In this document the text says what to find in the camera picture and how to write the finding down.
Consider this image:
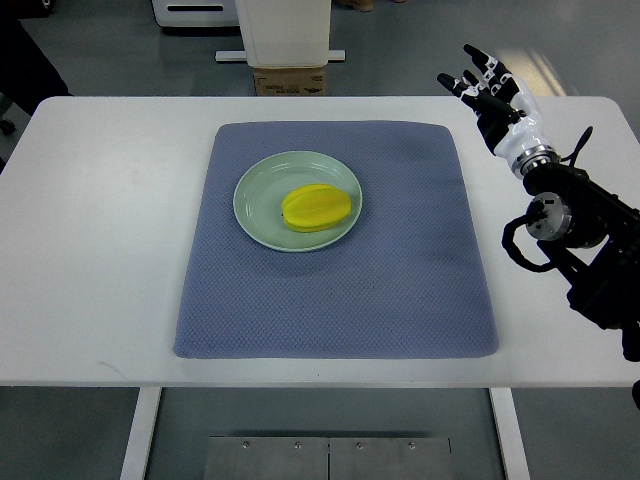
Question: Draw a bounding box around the blue textured mat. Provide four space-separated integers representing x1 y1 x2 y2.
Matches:
174 121 499 359

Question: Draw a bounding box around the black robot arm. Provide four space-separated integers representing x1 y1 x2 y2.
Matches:
502 129 639 362

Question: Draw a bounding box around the cardboard box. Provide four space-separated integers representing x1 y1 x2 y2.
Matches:
253 67 326 97

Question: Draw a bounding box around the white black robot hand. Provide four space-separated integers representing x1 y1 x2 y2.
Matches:
437 44 559 175

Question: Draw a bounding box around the left white table leg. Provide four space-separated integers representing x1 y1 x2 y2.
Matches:
120 387 162 480

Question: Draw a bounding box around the white machine base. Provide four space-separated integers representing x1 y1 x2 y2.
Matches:
151 0 239 28

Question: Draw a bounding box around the white column stand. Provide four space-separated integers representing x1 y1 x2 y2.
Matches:
215 0 346 68

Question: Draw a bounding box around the light green plate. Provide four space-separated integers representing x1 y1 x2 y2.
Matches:
233 151 363 252

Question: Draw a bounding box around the yellow starfruit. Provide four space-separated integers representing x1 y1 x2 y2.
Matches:
281 183 352 233

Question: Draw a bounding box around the white table leg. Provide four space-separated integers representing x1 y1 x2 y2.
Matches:
120 387 162 480
489 388 531 480

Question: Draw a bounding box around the metal base plate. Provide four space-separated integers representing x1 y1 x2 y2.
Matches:
204 436 456 479

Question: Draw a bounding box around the right white table leg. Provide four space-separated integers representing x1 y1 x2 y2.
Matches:
489 388 531 480

